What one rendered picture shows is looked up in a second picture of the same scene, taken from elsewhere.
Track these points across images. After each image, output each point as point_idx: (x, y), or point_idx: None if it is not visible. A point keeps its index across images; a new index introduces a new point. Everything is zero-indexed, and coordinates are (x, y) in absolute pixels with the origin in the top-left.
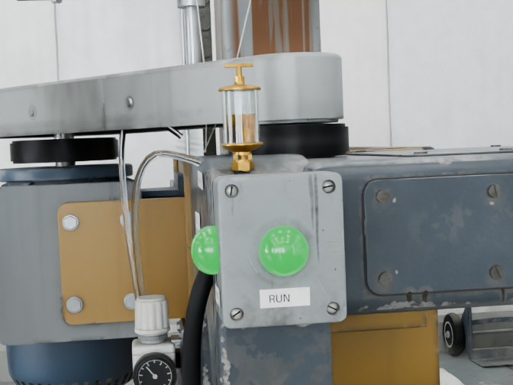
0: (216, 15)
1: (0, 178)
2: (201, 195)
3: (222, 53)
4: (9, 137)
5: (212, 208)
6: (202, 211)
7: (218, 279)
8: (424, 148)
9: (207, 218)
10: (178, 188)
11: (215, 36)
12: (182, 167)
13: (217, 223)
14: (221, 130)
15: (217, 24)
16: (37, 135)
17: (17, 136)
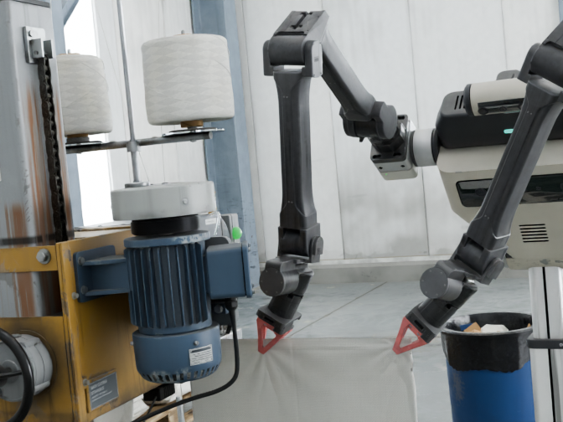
0: (38, 144)
1: (209, 236)
2: (211, 226)
3: (62, 172)
4: (182, 214)
5: (230, 223)
6: (211, 231)
7: (236, 240)
8: (101, 225)
9: (220, 230)
10: (115, 253)
11: (30, 157)
12: (108, 241)
13: (237, 224)
14: (44, 225)
15: (40, 151)
16: (159, 216)
17: (175, 214)
